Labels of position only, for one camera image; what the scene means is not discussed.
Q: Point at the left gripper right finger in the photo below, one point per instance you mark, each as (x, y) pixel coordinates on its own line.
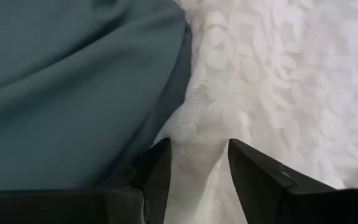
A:
(275, 202)

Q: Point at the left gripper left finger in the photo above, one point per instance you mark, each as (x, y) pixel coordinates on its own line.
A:
(73, 208)

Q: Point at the teal grey shirt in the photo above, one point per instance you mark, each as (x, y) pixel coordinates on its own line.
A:
(73, 93)

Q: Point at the white garment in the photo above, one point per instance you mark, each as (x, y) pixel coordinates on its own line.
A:
(275, 77)

